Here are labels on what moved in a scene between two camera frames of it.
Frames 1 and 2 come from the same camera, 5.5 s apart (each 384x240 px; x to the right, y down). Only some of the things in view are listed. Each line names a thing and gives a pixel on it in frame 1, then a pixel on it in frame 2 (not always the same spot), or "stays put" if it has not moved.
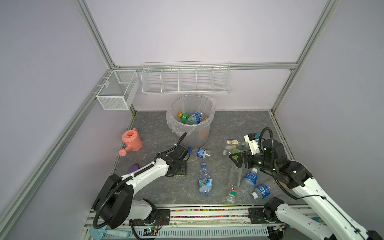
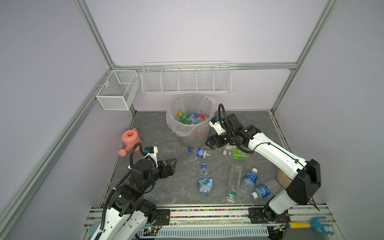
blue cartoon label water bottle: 205,181 stays put
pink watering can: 132,140 stays put
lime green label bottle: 231,151 stays put
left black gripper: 184,169 → 165,174
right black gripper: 248,155 → 211,139
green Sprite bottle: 185,117 stays put
